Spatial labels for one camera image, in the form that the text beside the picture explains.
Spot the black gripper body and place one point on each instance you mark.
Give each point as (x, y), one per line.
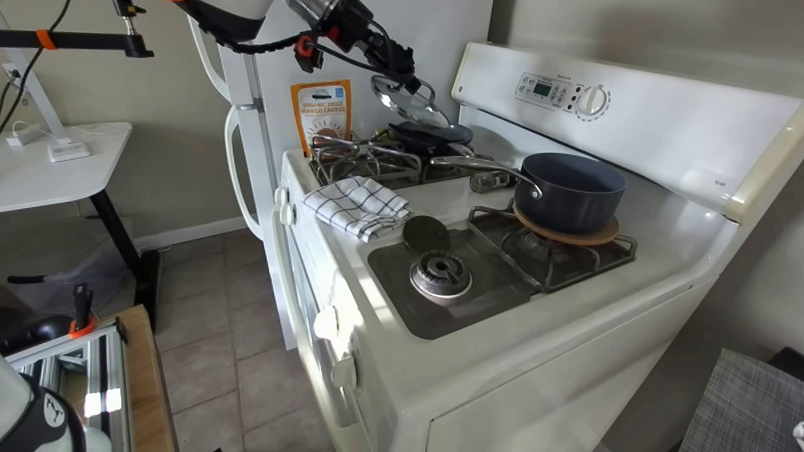
(368, 34)

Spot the small dark frying pan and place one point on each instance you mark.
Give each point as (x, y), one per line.
(442, 133)

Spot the orange food packet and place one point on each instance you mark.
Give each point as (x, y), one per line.
(322, 103)

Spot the bare metal burner grate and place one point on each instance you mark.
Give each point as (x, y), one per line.
(352, 159)

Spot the black burner grate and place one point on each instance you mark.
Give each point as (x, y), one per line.
(535, 263)
(493, 181)

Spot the white checkered dish towel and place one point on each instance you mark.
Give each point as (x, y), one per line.
(356, 203)

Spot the white stove knob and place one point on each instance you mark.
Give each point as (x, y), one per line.
(342, 368)
(289, 217)
(279, 197)
(328, 321)

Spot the white timer dial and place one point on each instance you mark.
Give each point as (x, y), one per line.
(593, 101)

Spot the dark blue saucepan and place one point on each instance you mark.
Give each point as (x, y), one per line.
(568, 202)

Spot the round cork trivet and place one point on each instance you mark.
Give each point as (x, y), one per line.
(587, 238)

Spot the black boom bar orange tape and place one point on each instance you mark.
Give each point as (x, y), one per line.
(83, 39)

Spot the white stand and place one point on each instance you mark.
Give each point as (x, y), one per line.
(64, 152)

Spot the white desk with black legs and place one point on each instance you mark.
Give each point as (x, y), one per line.
(50, 179)

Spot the white power adapter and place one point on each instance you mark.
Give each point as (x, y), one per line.
(22, 133)

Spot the black orange clamp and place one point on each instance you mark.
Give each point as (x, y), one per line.
(81, 314)

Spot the wooden board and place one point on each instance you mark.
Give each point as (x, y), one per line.
(152, 392)

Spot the grey woven mat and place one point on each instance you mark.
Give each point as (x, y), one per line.
(744, 403)

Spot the aluminium frame cart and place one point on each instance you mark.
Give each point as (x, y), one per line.
(76, 378)

